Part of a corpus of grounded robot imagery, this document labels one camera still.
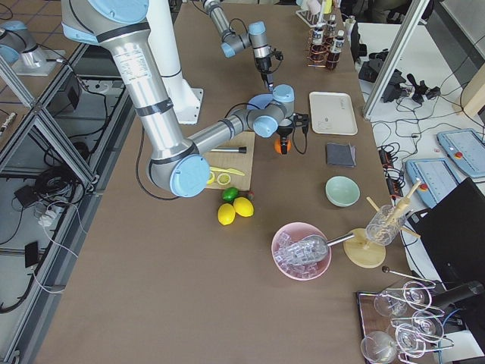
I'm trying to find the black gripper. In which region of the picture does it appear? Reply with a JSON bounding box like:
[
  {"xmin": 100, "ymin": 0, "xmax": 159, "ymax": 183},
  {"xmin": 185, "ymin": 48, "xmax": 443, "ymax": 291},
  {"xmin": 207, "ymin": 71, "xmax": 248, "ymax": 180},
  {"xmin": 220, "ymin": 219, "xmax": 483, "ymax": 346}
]
[
  {"xmin": 277, "ymin": 113, "xmax": 309, "ymax": 154},
  {"xmin": 253, "ymin": 48, "xmax": 283, "ymax": 91}
]

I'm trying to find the orange mandarin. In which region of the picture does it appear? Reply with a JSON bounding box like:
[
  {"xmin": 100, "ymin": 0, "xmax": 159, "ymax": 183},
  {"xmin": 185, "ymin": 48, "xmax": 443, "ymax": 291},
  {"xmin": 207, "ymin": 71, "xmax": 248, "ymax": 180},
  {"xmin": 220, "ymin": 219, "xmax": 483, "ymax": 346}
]
[{"xmin": 274, "ymin": 139, "xmax": 293, "ymax": 155}]

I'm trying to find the blue plate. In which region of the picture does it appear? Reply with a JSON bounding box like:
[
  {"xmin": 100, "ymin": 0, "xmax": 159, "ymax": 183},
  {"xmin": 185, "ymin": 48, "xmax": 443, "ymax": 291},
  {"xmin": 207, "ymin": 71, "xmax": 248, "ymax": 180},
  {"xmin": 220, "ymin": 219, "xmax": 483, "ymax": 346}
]
[{"xmin": 246, "ymin": 93, "xmax": 273, "ymax": 110}]

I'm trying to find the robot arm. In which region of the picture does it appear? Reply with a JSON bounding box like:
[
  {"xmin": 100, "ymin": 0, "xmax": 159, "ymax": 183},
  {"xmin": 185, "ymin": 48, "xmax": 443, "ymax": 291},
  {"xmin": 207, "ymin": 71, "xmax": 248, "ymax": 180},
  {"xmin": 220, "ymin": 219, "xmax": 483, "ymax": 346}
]
[
  {"xmin": 202, "ymin": 1, "xmax": 283, "ymax": 92},
  {"xmin": 61, "ymin": 1, "xmax": 295, "ymax": 197}
]

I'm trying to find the wooden cutting board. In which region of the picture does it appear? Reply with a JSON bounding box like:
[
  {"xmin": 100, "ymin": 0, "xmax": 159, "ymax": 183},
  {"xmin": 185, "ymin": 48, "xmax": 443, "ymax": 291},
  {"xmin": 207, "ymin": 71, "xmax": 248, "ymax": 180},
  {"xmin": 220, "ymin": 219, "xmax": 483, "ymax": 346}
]
[{"xmin": 204, "ymin": 131, "xmax": 255, "ymax": 191}]

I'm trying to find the cream rabbit tray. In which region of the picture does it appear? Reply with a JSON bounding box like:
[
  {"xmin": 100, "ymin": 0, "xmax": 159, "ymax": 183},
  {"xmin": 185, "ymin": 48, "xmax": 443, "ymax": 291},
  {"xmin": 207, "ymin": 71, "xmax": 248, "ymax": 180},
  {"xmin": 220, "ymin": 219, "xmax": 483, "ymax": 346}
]
[{"xmin": 309, "ymin": 91, "xmax": 358, "ymax": 136}]

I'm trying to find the grey folded cloth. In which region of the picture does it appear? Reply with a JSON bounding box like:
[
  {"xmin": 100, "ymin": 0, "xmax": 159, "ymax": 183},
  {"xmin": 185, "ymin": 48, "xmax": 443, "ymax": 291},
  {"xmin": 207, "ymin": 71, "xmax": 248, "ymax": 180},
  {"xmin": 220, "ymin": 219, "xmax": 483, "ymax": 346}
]
[{"xmin": 326, "ymin": 143, "xmax": 356, "ymax": 168}]

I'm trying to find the yellow plastic knife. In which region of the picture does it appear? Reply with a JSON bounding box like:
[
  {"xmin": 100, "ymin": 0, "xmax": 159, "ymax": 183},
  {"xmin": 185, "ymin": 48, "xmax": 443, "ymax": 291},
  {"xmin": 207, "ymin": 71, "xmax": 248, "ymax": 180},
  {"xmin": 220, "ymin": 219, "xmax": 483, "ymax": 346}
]
[{"xmin": 210, "ymin": 166, "xmax": 246, "ymax": 176}]

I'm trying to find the tea bottle front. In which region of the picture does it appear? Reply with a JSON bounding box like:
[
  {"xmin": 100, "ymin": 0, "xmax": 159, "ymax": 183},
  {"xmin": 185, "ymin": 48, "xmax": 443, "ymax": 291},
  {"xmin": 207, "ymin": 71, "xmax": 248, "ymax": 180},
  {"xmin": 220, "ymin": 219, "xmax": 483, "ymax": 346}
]
[{"xmin": 325, "ymin": 30, "xmax": 345, "ymax": 71}]

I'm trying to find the tea bottle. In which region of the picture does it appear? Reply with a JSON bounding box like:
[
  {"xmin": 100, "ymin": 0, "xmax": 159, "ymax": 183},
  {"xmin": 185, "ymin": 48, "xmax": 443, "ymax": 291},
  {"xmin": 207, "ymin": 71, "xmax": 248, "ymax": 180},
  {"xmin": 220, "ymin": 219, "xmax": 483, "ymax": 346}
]
[
  {"xmin": 325, "ymin": 30, "xmax": 345, "ymax": 71},
  {"xmin": 324, "ymin": 14, "xmax": 336, "ymax": 44},
  {"xmin": 309, "ymin": 23, "xmax": 324, "ymax": 65}
]

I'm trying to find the tea bottle right back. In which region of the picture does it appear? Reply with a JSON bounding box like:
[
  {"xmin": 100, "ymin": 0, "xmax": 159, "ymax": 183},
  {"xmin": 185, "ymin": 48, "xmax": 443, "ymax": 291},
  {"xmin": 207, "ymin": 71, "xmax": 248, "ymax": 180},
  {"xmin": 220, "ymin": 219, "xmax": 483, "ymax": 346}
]
[{"xmin": 309, "ymin": 23, "xmax": 324, "ymax": 65}]

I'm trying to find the lemon slice upper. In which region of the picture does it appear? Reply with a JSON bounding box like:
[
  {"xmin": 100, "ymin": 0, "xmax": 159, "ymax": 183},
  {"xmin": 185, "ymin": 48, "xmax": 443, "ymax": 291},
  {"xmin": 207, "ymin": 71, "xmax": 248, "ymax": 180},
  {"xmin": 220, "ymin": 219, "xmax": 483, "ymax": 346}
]
[{"xmin": 217, "ymin": 173, "xmax": 231, "ymax": 186}]

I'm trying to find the lemon slice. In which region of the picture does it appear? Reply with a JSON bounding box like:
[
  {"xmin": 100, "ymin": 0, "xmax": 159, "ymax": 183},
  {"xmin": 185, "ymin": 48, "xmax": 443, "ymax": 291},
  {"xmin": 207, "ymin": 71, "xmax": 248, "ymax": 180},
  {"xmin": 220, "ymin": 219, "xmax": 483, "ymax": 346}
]
[
  {"xmin": 207, "ymin": 171, "xmax": 215, "ymax": 185},
  {"xmin": 217, "ymin": 173, "xmax": 231, "ymax": 186}
]

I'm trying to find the tea bottle left back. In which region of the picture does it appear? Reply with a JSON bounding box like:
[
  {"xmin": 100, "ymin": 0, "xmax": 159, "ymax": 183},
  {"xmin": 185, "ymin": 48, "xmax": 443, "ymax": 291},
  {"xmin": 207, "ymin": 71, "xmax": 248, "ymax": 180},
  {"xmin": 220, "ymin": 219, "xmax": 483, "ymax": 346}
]
[{"xmin": 324, "ymin": 14, "xmax": 336, "ymax": 44}]

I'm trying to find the green lime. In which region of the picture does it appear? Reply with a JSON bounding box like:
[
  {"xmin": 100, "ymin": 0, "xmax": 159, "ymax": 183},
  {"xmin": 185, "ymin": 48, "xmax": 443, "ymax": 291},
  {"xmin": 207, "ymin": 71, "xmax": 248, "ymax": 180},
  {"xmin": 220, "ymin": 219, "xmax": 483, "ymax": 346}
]
[{"xmin": 222, "ymin": 187, "xmax": 239, "ymax": 203}]

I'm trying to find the yellow lemon upper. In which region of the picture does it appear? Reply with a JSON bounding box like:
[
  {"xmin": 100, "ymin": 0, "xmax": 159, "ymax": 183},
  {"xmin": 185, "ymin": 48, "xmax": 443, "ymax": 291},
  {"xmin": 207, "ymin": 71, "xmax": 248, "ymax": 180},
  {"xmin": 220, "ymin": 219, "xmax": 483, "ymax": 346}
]
[{"xmin": 233, "ymin": 197, "xmax": 255, "ymax": 217}]

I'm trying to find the yellow lemon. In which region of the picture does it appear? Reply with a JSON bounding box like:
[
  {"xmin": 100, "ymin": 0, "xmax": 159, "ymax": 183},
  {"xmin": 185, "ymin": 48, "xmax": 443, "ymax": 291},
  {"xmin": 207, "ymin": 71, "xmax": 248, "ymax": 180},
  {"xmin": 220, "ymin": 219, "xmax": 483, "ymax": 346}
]
[
  {"xmin": 217, "ymin": 203, "xmax": 236, "ymax": 226},
  {"xmin": 233, "ymin": 197, "xmax": 255, "ymax": 217}
]

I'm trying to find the green bowl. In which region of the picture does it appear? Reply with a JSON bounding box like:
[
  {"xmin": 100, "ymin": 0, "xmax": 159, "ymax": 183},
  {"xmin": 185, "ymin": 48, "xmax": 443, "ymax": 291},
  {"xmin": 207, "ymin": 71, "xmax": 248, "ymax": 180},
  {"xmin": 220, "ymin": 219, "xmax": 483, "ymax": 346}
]
[{"xmin": 325, "ymin": 176, "xmax": 361, "ymax": 207}]

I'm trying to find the lemon slice lower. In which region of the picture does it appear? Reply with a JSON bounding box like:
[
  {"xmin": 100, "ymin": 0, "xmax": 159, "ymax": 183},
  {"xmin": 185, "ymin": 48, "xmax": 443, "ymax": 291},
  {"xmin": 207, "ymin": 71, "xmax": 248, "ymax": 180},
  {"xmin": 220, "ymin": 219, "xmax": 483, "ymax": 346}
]
[{"xmin": 207, "ymin": 171, "xmax": 215, "ymax": 185}]

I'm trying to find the pink cup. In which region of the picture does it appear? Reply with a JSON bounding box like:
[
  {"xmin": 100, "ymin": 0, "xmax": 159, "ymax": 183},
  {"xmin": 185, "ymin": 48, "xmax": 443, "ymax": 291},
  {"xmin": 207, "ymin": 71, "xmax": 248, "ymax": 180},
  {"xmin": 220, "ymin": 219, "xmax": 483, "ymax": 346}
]
[{"xmin": 306, "ymin": 0, "xmax": 321, "ymax": 15}]

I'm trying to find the yellow lemon lower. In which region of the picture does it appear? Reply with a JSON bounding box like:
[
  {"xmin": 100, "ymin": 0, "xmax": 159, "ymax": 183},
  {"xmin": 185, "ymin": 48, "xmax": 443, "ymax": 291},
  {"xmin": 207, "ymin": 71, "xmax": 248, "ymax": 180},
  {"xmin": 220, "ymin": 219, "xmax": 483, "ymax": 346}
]
[{"xmin": 217, "ymin": 203, "xmax": 236, "ymax": 226}]

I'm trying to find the metal ice scoop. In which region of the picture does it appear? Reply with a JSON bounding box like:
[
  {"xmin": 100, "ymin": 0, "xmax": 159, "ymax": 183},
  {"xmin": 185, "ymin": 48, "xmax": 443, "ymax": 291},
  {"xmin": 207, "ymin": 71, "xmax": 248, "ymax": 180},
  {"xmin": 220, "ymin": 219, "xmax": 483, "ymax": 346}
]
[{"xmin": 300, "ymin": 233, "xmax": 355, "ymax": 263}]

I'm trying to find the pink bowl with ice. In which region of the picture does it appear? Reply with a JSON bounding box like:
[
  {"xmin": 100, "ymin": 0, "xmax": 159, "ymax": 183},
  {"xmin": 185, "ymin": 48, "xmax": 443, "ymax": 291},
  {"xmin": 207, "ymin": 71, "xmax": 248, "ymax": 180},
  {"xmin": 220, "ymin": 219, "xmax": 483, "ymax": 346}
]
[{"xmin": 271, "ymin": 222, "xmax": 332, "ymax": 281}]

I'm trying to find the glass mug on stand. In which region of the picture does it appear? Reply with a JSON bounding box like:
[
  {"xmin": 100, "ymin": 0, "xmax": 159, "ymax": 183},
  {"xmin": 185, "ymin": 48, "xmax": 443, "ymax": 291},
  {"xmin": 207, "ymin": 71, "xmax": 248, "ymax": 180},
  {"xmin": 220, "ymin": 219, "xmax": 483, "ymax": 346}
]
[{"xmin": 365, "ymin": 205, "xmax": 405, "ymax": 246}]

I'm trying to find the wooden cup tree stand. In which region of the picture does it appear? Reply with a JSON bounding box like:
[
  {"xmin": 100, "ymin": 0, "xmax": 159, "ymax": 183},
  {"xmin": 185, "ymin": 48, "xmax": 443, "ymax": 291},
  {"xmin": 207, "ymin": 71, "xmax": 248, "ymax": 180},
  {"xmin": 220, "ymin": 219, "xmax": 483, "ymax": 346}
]
[{"xmin": 343, "ymin": 179, "xmax": 421, "ymax": 268}]

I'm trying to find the teach pendant near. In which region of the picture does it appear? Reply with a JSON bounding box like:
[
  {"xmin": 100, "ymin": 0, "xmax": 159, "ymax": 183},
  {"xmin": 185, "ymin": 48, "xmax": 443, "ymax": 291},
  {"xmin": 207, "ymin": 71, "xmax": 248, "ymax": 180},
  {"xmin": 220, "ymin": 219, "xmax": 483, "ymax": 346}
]
[{"xmin": 405, "ymin": 158, "xmax": 462, "ymax": 208}]

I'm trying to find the teach pendant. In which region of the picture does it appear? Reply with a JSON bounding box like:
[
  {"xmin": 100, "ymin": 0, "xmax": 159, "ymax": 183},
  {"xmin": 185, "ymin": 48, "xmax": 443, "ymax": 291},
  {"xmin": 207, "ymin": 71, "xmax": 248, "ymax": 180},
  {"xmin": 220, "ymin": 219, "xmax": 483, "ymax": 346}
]
[
  {"xmin": 436, "ymin": 128, "xmax": 484, "ymax": 178},
  {"xmin": 405, "ymin": 158, "xmax": 462, "ymax": 208}
]

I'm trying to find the teach pendant far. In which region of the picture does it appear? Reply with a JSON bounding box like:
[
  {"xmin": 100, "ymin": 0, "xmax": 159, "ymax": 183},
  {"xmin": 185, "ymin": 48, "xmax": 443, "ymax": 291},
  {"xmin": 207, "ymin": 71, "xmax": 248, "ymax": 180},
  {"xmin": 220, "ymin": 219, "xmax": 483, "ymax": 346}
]
[{"xmin": 436, "ymin": 128, "xmax": 484, "ymax": 178}]

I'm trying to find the copper wire bottle rack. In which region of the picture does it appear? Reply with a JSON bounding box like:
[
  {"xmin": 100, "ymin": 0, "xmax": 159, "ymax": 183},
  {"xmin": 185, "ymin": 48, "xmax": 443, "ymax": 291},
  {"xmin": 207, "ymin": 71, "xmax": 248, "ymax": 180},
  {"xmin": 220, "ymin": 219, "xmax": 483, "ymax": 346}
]
[{"xmin": 307, "ymin": 24, "xmax": 345, "ymax": 71}]

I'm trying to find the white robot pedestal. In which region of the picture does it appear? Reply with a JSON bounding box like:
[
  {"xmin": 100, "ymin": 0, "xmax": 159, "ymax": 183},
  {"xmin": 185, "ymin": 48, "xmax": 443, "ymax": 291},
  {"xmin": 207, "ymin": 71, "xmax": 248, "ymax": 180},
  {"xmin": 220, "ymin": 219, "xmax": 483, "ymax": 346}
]
[{"xmin": 146, "ymin": 0, "xmax": 204, "ymax": 125}]

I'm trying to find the aluminium frame post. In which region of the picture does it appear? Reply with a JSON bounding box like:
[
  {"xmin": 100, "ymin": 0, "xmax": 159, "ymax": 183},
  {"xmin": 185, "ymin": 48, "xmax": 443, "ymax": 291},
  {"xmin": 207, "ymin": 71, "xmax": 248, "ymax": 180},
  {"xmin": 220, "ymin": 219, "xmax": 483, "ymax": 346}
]
[{"xmin": 362, "ymin": 0, "xmax": 429, "ymax": 121}]

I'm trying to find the wire glass rack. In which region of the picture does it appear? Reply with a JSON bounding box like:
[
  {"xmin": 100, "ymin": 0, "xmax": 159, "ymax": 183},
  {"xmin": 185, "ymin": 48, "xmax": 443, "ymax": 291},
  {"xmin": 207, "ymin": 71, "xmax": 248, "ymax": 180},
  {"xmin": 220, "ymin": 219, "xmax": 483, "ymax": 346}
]
[{"xmin": 356, "ymin": 279, "xmax": 454, "ymax": 363}]

